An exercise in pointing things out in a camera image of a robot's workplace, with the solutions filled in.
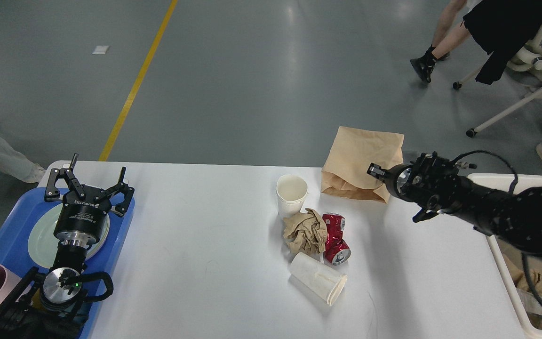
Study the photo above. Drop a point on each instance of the crushed red soda can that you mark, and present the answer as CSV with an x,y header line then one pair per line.
x,y
337,251

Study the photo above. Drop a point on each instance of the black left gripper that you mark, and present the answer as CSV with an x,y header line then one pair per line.
x,y
80,219

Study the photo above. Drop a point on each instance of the person in white shirt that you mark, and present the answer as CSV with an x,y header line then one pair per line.
x,y
446,38

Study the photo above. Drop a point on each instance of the light green plate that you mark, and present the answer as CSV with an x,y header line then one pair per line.
x,y
42,245

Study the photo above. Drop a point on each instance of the lying white paper cup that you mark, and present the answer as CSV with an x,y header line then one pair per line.
x,y
327,283

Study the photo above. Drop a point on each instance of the brown napkin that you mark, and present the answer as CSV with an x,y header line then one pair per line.
x,y
305,232
521,283

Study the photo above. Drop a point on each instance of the person in grey trousers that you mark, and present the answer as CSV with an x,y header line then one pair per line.
x,y
16,164

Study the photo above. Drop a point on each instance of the beige plastic bin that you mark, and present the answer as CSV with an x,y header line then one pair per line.
x,y
498,247

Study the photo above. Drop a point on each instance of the upright white paper cup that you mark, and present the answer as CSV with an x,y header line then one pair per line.
x,y
291,193

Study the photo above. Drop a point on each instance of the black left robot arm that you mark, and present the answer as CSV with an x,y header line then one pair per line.
x,y
67,291

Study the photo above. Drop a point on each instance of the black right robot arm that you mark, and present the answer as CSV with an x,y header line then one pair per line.
x,y
434,184

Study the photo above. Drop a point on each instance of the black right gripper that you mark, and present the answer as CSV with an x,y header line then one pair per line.
x,y
394,178

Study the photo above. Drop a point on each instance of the dark green mug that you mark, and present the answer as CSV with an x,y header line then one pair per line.
x,y
36,300

